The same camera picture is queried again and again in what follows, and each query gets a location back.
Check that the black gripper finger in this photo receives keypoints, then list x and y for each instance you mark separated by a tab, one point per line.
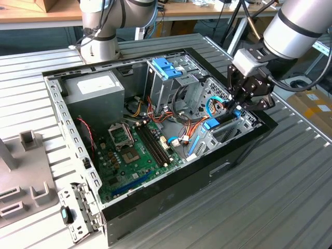
262	103
237	83

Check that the hard disk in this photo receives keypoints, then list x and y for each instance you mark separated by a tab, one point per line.
211	124

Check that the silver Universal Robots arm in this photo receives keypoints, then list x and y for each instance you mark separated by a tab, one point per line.
293	28

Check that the metal disk bay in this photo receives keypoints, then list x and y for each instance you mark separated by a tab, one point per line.
205	141

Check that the labelled cardboard box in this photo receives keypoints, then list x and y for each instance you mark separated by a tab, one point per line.
308	109

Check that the black slanted pole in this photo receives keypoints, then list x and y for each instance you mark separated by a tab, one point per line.
233	19

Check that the grey metal shelf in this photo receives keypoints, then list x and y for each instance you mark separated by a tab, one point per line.
323	48

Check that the blue plastic drive latch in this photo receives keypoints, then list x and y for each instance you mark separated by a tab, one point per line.
163	66

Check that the small brown cardboard box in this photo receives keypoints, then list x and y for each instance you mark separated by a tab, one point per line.
182	28

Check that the wooden desk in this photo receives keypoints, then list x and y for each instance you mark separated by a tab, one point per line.
26	15
207	11

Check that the black RAM slot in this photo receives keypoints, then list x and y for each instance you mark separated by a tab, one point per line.
158	144
151	147

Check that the black open PC case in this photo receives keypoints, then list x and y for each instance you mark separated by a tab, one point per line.
186	192

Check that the thin metal locking lever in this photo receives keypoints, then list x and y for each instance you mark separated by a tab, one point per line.
131	134

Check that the grey power supply unit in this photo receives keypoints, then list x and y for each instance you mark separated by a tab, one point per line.
94	103

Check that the blue expansion slot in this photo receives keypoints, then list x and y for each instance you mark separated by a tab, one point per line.
132	184

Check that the green motherboard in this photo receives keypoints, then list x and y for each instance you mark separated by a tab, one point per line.
114	171

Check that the patterned brown box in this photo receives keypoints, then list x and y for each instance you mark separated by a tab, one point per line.
49	5

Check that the grey parts rack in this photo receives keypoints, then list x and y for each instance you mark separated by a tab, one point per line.
28	166

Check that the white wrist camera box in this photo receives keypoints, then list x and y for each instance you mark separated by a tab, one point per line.
245	63

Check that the silver hinged slot bracket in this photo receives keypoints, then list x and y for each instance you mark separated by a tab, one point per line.
83	210

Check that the black teal bracket latch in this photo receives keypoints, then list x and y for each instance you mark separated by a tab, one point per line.
64	215

